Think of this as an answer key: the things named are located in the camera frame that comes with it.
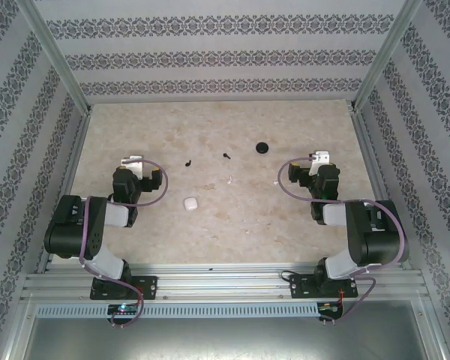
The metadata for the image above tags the grey metal sheet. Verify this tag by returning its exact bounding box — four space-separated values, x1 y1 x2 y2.
22 317 442 360

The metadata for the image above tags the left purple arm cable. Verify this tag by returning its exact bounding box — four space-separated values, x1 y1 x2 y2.
78 159 170 327

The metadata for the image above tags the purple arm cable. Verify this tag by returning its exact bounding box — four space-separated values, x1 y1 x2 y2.
278 157 408 323
78 159 170 327

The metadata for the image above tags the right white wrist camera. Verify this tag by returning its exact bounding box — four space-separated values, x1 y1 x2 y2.
309 150 331 176

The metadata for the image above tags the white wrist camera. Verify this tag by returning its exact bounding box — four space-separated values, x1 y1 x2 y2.
120 154 146 180
309 150 331 176

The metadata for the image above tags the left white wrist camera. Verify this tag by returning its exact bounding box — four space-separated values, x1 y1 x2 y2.
120 154 146 180

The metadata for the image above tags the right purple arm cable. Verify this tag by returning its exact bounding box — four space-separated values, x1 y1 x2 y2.
278 157 408 323

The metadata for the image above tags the aluminium side rail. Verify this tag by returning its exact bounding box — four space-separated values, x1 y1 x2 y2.
35 110 95 273
353 110 413 271

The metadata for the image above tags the aluminium frame post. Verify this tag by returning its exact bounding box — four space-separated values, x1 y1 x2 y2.
353 0 424 113
20 0 95 116

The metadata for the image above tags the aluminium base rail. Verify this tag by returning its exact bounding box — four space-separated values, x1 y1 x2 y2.
20 262 425 301

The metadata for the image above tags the slotted grey cable duct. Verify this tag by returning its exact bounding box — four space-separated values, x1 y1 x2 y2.
35 302 320 319

